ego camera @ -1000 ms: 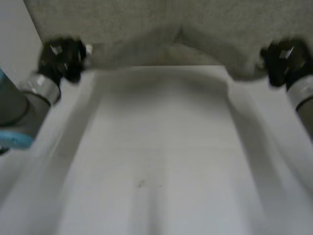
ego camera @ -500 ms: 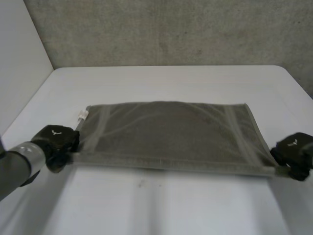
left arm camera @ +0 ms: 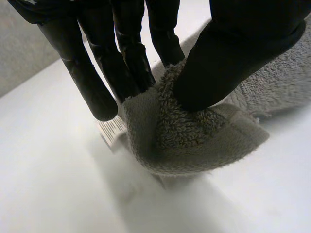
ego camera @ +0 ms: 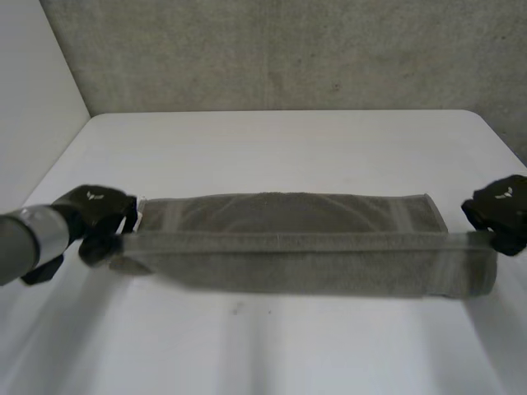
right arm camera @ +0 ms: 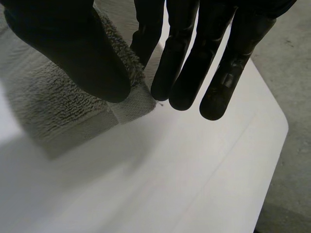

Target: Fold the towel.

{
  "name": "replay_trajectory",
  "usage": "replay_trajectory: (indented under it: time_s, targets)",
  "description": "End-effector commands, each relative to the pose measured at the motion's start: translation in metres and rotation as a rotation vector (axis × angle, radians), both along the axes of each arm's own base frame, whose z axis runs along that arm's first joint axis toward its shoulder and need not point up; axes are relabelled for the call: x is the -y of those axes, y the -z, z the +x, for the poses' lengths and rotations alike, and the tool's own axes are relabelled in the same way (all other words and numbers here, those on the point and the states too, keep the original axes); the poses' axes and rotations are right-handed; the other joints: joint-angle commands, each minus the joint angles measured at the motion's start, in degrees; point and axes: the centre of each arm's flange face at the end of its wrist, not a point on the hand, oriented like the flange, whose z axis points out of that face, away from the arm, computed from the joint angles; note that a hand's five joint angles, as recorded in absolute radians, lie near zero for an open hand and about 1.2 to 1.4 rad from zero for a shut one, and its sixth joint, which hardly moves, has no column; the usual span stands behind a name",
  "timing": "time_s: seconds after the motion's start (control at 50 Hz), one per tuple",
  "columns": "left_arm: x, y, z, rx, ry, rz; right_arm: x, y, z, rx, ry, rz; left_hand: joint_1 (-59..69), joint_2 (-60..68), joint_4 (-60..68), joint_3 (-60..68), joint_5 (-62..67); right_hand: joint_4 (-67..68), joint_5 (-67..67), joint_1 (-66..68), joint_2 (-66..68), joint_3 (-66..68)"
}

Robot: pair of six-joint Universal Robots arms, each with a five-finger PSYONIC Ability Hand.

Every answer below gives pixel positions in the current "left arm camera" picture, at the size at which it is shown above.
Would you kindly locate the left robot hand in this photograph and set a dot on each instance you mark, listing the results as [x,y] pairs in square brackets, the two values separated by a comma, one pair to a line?
[233,60]

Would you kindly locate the grey towel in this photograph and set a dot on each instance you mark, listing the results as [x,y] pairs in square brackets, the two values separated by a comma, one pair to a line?
[194,145]

